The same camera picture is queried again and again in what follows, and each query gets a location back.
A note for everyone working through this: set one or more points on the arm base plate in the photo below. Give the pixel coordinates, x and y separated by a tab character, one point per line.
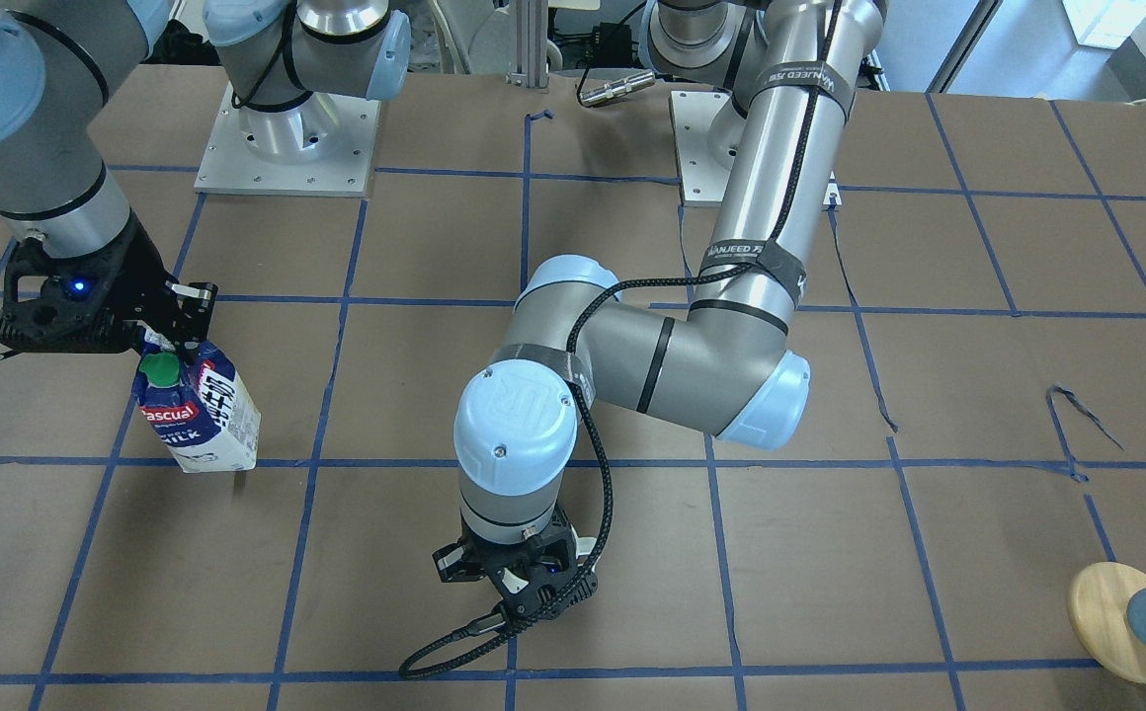
321	149
707	133

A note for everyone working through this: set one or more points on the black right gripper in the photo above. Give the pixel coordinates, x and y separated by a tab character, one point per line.
141	277

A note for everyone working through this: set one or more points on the wooden mug tree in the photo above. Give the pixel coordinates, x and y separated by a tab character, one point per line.
1097	602

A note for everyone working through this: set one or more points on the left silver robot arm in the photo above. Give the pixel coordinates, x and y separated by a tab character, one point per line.
790	69

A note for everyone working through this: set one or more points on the brown paper table cover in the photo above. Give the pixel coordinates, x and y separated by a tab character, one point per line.
975	433

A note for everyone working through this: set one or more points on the blue white milk carton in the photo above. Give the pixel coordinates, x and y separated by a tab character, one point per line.
202	412

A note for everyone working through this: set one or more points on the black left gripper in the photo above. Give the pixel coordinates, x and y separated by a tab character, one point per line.
453	564

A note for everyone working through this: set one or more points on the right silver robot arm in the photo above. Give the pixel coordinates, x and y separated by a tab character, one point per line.
61	62

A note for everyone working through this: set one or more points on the aluminium frame post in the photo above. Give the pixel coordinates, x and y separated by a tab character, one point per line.
529	66

